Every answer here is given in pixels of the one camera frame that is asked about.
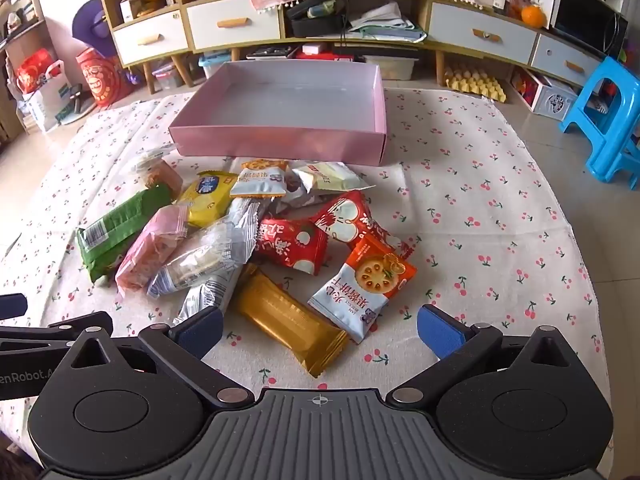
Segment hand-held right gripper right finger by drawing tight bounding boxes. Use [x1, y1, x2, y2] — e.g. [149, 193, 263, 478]
[385, 304, 571, 406]

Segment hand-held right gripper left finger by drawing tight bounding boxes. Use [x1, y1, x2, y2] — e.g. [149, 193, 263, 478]
[67, 306, 256, 407]

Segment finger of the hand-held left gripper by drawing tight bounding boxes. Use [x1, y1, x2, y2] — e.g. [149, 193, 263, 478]
[0, 294, 28, 320]
[0, 311, 113, 358]

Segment clear cake packet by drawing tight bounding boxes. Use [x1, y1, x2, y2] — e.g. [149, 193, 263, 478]
[146, 220, 236, 298]

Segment gold snack packet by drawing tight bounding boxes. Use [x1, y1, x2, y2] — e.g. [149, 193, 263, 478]
[235, 264, 350, 378]

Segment pink snack packet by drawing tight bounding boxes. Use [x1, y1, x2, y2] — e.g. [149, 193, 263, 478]
[115, 205, 190, 298]

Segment long silver snack packet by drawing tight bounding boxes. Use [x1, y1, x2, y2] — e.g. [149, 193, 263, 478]
[172, 197, 273, 328]

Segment red apple print packet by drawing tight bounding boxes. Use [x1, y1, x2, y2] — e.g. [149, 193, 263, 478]
[255, 218, 329, 276]
[310, 191, 416, 261]

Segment yellow chips packet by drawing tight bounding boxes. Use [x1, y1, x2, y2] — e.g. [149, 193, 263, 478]
[176, 170, 240, 228]

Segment clear wafer biscuit packet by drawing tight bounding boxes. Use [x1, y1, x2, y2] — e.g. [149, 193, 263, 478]
[131, 154, 183, 201]

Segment white cream cake packet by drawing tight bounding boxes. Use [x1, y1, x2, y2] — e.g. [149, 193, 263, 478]
[291, 161, 376, 193]

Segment pink cardboard box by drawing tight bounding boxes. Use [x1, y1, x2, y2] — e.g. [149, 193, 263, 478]
[168, 61, 387, 167]

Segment cherry print tablecloth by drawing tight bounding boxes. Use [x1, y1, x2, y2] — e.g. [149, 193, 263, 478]
[0, 87, 616, 480]

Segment white shopping bag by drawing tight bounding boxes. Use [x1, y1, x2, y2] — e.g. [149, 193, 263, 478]
[22, 60, 76, 133]

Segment red gift bag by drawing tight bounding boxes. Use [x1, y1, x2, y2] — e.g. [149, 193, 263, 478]
[16, 49, 56, 93]

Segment red printed bag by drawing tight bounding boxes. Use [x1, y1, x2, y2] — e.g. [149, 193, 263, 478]
[75, 47, 133, 108]

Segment yellow egg tray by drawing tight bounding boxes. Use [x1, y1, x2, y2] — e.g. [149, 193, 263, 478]
[444, 65, 507, 102]

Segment clear storage box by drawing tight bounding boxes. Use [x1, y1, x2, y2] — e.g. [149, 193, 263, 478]
[198, 50, 233, 81]
[152, 60, 188, 92]

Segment white printed crate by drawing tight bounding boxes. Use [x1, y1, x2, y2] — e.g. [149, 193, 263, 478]
[510, 67, 578, 116]

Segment white storage box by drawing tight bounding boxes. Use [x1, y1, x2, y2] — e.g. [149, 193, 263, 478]
[362, 55, 418, 81]

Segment wooden bookshelf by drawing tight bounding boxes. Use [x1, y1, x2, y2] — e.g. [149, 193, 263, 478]
[0, 0, 51, 141]

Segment blue plastic stool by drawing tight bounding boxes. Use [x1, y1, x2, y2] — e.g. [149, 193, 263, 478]
[559, 56, 640, 183]

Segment purple round object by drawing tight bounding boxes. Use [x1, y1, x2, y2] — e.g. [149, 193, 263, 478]
[71, 0, 118, 58]

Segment wooden cabinet white drawers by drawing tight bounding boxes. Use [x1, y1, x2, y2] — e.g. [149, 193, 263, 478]
[92, 0, 631, 96]

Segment stack of papers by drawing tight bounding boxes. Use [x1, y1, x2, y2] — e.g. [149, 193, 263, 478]
[347, 2, 428, 43]

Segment black case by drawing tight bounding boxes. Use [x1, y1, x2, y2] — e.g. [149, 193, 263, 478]
[289, 0, 351, 38]

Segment white microwave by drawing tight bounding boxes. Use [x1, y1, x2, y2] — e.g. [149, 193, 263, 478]
[547, 0, 630, 58]

